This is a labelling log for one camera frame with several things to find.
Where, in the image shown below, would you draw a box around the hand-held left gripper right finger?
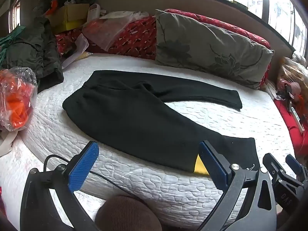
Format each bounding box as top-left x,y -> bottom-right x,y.
197,140 -> 277,231

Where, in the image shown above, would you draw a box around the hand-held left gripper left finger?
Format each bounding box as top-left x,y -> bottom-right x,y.
20,141 -> 106,231

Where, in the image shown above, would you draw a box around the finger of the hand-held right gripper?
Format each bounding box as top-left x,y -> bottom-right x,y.
262,153 -> 288,182
285,154 -> 308,183

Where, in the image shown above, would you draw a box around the black pants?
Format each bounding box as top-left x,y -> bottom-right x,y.
62,70 -> 261,174

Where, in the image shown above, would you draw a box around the yellow tag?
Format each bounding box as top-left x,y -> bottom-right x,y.
194,153 -> 210,176

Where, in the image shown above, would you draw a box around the red cloth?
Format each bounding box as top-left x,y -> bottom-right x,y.
274,99 -> 308,164

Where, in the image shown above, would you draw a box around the white power strip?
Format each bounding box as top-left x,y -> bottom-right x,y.
288,101 -> 305,133

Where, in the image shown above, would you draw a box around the white quilted mattress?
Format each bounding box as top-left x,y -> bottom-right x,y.
0,53 -> 296,229

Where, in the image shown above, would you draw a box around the orange cloth in plastic bag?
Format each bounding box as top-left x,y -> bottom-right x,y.
0,66 -> 38,132

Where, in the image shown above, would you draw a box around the white paper sheet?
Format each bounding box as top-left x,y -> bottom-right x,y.
61,33 -> 93,70

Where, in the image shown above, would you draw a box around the grey floral pillow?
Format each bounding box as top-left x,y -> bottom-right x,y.
154,9 -> 275,90

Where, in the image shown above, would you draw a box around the dark green jacket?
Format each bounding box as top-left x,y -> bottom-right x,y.
5,3 -> 65,93

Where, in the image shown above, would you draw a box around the red patterned pillow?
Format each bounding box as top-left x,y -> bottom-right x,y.
55,8 -> 272,87

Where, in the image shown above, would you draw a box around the clear plastic bag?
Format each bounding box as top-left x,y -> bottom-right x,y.
82,11 -> 150,52

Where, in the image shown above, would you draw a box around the green cloth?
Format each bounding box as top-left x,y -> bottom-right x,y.
0,26 -> 27,63

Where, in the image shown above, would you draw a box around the yellow cardboard box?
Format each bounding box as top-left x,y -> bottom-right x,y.
46,3 -> 90,33

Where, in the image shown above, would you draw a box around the white slipper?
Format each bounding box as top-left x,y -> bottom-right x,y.
87,3 -> 101,22

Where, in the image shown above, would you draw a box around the black cable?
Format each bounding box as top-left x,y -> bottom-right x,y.
44,154 -> 135,190

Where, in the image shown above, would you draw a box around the beige strap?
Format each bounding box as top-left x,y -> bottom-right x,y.
0,130 -> 19,157

